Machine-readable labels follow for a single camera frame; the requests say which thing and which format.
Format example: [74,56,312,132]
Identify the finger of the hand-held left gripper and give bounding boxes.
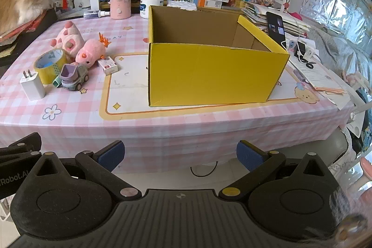
[0,132,43,164]

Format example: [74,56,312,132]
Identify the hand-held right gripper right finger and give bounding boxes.
[218,140,331,203]

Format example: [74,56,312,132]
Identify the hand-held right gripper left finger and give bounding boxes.
[33,140,143,202]

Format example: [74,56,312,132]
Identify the white plug charger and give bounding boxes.
[20,69,46,101]

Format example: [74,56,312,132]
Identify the yellow tape roll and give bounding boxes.
[33,48,68,85]

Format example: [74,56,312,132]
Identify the grey purple toy truck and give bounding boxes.
[58,62,90,92]

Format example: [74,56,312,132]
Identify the small pink white box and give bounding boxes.
[97,56,120,76]

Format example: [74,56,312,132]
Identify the yellow cardboard box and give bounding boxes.
[148,5,290,107]

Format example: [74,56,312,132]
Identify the pink chick plush toy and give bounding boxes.
[75,32,112,68]

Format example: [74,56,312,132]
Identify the loose paper sheets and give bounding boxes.
[286,58,349,95]

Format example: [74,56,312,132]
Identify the black keyboard piano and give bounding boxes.
[0,8,59,66]

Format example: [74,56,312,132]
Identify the pink paw plush toy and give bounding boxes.
[49,21,85,58]

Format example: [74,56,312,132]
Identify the red booklets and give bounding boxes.
[0,11,47,39]

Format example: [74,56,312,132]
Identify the black smartphone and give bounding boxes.
[266,11,287,47]

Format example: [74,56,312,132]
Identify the silver quilted cover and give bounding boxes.
[308,24,372,92]

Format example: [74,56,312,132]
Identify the stack of papers and booklets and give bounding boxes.
[241,1,311,39]

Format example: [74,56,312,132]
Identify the small spray bottle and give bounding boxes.
[84,10,111,19]

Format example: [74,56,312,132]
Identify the orange fluffy cat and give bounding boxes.
[0,0,56,34]

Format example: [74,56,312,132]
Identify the white jar green lid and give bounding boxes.
[140,0,164,19]

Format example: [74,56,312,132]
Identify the white quilted tissue pack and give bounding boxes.
[167,0,198,12]

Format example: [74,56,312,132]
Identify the black cable loop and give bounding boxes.
[190,161,218,178]

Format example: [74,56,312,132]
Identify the pale wall chart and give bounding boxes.
[334,0,372,42]

